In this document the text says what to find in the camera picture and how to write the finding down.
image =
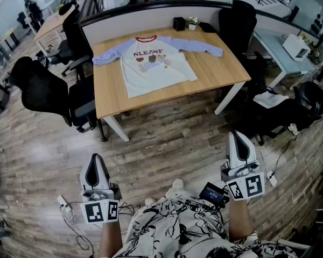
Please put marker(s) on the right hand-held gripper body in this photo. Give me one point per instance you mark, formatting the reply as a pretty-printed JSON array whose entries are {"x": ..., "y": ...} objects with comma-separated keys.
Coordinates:
[{"x": 254, "y": 185}]

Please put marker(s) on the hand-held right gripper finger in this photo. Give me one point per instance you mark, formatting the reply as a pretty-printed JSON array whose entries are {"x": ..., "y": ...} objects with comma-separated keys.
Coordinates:
[
  {"x": 231, "y": 157},
  {"x": 252, "y": 152}
]

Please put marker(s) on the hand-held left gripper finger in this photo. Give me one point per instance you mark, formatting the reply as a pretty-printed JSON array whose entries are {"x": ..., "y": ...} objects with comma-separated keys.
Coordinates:
[
  {"x": 105, "y": 180},
  {"x": 83, "y": 181}
]

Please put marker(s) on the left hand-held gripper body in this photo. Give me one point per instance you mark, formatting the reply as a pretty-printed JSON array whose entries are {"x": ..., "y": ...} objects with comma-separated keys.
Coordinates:
[{"x": 97, "y": 211}]

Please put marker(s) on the white t-shirt with lavender sleeves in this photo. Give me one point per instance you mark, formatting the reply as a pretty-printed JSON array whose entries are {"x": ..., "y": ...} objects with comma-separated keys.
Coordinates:
[{"x": 156, "y": 74}]

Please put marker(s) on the person's right forearm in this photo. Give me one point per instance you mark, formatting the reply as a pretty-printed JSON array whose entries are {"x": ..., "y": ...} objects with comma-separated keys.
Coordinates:
[{"x": 239, "y": 219}]

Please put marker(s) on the person's left forearm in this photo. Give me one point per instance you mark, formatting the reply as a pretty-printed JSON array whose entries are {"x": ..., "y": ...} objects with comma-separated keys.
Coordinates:
[{"x": 110, "y": 238}]

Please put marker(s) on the black screen device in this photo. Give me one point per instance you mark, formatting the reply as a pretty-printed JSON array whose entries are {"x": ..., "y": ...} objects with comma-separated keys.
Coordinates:
[{"x": 212, "y": 193}]

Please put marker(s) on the person's left white shoe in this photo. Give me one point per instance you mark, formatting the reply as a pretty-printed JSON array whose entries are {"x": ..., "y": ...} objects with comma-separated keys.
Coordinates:
[{"x": 150, "y": 201}]

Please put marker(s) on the person's white shoe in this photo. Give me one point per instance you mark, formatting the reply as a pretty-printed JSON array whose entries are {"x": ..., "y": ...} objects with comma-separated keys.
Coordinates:
[
  {"x": 176, "y": 187},
  {"x": 150, "y": 201}
]

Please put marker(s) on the white table leg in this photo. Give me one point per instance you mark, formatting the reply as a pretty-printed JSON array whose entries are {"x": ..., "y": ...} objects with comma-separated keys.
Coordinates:
[
  {"x": 118, "y": 129},
  {"x": 230, "y": 98}
]

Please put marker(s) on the white cloth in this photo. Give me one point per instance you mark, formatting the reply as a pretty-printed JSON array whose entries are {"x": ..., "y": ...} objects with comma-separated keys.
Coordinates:
[{"x": 270, "y": 99}]

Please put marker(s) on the person's right white shoe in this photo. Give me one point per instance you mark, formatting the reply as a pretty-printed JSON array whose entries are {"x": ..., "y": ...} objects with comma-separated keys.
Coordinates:
[{"x": 176, "y": 187}]

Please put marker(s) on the person's white black-patterned dress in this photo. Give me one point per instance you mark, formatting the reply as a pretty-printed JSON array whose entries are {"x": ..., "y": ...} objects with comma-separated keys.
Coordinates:
[{"x": 191, "y": 232}]

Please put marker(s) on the black mesh office chair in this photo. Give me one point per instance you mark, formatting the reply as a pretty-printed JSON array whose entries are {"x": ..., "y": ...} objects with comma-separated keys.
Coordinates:
[{"x": 43, "y": 95}]

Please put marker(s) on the light blue desk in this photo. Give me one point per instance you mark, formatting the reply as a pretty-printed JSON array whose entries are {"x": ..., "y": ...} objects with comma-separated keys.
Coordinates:
[{"x": 269, "y": 47}]

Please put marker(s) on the white box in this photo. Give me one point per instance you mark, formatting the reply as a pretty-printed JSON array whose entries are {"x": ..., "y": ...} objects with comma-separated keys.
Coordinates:
[{"x": 296, "y": 47}]

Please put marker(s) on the black high-back office chair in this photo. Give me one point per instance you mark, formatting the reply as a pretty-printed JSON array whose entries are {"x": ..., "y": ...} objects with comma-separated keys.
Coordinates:
[{"x": 237, "y": 23}]

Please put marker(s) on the white potted flower plant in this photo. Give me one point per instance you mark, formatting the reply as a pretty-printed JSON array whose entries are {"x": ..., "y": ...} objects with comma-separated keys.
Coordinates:
[{"x": 193, "y": 23}]

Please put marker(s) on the black pen holder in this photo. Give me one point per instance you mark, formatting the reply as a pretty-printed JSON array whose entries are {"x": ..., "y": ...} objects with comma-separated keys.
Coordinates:
[{"x": 179, "y": 24}]

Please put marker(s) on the light wooden desk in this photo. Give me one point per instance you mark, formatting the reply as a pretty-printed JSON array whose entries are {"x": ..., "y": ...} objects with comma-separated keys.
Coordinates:
[{"x": 51, "y": 23}]

